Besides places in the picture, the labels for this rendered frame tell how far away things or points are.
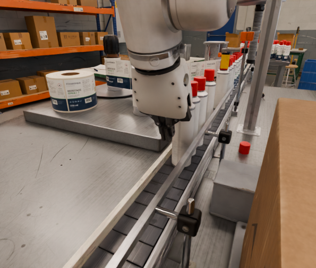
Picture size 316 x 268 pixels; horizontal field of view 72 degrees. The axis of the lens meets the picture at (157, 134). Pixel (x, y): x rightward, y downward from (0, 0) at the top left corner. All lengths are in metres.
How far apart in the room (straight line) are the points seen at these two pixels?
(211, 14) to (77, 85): 0.78
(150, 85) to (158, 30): 0.10
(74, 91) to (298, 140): 0.88
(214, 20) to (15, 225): 0.53
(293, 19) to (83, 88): 7.83
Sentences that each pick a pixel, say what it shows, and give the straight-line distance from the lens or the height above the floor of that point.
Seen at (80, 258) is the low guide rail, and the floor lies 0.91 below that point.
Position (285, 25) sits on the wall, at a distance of 8.46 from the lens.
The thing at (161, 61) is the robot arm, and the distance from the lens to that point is 0.32.
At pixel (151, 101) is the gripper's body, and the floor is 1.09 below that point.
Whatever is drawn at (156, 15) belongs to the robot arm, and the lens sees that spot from 0.29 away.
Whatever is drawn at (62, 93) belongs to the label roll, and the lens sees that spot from 1.00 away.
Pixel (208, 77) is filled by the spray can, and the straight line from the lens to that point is 0.74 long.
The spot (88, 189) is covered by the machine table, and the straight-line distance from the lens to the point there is 0.60.
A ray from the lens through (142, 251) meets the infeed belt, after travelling 0.40.
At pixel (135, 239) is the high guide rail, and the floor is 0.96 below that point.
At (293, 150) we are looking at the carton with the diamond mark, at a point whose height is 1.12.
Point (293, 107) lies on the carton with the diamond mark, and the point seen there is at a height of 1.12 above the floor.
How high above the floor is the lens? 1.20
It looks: 26 degrees down
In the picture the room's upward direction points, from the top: straight up
